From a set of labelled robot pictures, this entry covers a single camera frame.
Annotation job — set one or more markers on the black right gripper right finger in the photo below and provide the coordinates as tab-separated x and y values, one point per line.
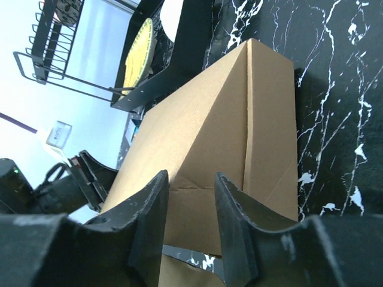
260	247

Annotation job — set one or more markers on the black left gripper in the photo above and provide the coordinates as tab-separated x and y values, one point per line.
69	186

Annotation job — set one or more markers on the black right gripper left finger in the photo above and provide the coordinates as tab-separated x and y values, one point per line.
120	247

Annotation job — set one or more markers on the brown cardboard box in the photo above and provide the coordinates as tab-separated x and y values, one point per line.
237	117

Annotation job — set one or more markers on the silver blue toothpaste tube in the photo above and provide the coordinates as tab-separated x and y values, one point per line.
132	129

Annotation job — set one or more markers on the woven bamboo tray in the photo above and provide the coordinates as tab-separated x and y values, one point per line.
140	56

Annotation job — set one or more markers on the pink patterned ceramic bowl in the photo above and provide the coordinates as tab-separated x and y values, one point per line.
67	12

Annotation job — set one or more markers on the white flower-shaped cup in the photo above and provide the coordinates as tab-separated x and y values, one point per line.
170	17

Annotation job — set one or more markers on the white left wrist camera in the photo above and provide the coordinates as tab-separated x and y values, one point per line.
54	140

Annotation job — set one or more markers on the black wire dish rack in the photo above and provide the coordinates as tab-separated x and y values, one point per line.
89	58

